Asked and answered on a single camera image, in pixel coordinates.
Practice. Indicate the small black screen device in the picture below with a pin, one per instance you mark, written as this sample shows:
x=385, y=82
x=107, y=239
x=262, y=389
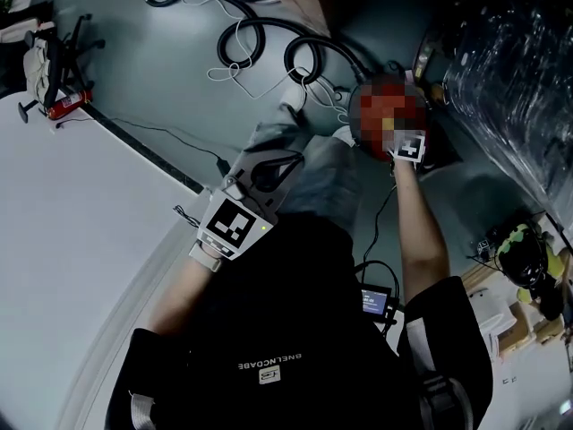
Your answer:
x=375, y=303

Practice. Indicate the person's right forearm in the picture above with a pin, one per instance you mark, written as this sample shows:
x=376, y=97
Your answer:
x=421, y=222

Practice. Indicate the person's black shirt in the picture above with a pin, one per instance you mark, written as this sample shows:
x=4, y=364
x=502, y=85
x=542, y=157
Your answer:
x=277, y=320

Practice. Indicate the beige wrist band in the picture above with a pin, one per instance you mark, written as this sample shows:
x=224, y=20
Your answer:
x=205, y=258

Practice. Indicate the black office chair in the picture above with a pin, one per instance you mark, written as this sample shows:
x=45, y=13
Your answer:
x=47, y=61

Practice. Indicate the person's left forearm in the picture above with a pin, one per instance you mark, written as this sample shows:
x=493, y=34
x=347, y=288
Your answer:
x=188, y=294

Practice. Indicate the red fire extinguisher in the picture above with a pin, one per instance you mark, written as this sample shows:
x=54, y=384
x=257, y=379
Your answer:
x=67, y=104

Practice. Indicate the black and yellow helmet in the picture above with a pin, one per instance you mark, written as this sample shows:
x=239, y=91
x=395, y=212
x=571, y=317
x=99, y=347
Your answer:
x=524, y=253

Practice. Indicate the person's grey jeans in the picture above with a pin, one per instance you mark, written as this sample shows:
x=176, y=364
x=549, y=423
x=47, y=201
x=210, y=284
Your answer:
x=327, y=173

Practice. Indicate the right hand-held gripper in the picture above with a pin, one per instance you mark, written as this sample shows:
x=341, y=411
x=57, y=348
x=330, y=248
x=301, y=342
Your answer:
x=409, y=147

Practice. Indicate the clear plastic wrapped object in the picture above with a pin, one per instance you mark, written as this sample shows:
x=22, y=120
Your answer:
x=515, y=70

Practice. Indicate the cardboard box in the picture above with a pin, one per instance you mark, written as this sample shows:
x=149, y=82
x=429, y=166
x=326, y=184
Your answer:
x=515, y=329

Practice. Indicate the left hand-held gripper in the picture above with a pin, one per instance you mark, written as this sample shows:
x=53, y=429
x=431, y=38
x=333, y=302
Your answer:
x=230, y=226

